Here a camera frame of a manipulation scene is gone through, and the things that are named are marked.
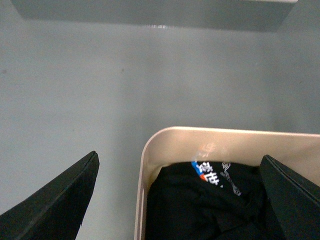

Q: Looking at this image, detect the black printed t-shirt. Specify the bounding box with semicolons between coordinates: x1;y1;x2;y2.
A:
145;161;285;240

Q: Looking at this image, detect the beige plastic laundry hamper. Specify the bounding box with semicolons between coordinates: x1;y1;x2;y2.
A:
134;126;320;240

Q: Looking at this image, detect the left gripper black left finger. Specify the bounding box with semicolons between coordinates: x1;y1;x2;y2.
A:
0;151;100;240

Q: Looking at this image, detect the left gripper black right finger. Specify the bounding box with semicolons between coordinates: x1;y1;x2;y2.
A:
260;155;320;240

